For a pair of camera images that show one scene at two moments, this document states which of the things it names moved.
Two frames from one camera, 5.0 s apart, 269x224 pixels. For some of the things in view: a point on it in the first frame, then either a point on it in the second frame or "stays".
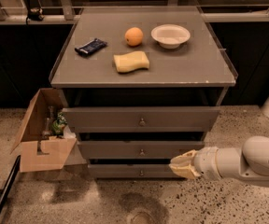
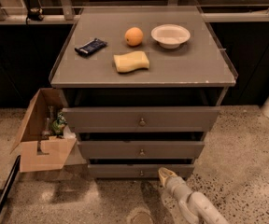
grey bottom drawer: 131,172 stays
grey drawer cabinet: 143,86 stays
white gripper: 205,162 -> 174,184
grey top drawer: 141,119 stays
